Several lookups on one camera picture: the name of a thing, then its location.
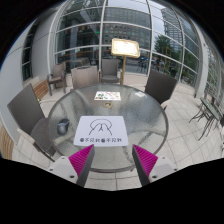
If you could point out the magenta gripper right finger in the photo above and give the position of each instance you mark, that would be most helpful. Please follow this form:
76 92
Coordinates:
151 167

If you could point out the grey wicker chair left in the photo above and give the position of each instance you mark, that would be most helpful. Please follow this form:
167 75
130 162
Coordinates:
31 121

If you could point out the white mouse pad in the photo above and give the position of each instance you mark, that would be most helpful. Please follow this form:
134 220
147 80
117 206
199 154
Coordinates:
101 131

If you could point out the grey chair far left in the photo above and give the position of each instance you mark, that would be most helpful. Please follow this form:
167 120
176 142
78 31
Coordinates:
58 76

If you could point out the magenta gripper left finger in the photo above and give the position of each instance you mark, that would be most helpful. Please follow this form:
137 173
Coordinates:
76 167

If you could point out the grey wicker chair right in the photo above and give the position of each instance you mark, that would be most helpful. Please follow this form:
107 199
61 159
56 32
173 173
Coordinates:
160 87

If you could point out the grey wicker chair far middle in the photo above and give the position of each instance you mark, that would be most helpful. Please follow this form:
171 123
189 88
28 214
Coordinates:
84 76

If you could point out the grey chair far centre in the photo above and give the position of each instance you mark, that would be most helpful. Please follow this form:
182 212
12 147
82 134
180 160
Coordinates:
109 71

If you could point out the colourful menu card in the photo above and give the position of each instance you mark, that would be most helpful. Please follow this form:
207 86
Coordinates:
104 95

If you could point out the green side table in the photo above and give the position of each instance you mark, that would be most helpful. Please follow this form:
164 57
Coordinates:
211 112

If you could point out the grey wicker chair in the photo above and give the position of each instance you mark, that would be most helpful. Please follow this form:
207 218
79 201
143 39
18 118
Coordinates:
31 121
84 76
160 87

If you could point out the round glass table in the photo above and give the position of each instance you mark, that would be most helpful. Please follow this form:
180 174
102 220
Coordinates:
146 124

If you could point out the gold menu stand sign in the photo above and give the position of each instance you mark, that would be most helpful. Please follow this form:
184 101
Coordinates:
124 48

